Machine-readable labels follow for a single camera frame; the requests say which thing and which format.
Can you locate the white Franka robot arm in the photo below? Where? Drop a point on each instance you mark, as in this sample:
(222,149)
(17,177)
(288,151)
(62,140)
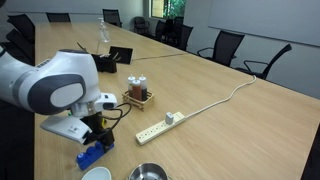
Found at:
(50,83)

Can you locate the small steel bowl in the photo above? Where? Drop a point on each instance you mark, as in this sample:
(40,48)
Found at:
(148,172)

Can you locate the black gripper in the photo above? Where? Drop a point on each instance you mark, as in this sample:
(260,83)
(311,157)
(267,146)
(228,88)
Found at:
(96,125)

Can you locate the small wooden crate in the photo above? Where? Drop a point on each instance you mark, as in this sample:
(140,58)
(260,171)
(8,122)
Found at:
(141,101)

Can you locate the white power strip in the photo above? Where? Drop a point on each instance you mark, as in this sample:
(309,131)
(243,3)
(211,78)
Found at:
(156,130)

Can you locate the clear sanitizer pump bottle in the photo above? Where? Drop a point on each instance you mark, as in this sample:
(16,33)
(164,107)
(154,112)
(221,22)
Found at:
(104,31)

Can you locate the metal tongs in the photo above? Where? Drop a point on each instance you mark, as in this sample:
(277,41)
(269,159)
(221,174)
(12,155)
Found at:
(81,46)

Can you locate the black organizer box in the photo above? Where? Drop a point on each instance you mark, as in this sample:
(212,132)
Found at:
(105,63)

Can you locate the brown sauce bottle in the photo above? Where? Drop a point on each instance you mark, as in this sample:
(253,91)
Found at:
(137,91)

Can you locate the white ceramic mug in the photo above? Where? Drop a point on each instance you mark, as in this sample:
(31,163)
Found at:
(97,174)

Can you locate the black office chair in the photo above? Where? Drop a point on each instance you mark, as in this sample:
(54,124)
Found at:
(111,16)
(58,17)
(141,25)
(226,46)
(270,65)
(23,26)
(20,45)
(184,36)

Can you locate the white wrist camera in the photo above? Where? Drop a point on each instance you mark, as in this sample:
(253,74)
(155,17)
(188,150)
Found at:
(106,101)

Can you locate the white plug adapter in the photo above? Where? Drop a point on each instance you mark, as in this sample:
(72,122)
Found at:
(169,118)

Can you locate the dark sauce bottle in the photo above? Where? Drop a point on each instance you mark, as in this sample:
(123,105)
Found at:
(143,87)

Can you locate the white-capped sauce bottle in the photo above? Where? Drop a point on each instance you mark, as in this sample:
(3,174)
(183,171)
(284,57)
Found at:
(130,83)

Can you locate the wall whiteboard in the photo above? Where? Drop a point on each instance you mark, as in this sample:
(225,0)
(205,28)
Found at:
(266,18)

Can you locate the long blue toy block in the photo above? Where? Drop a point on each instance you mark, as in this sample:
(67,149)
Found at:
(91,155)

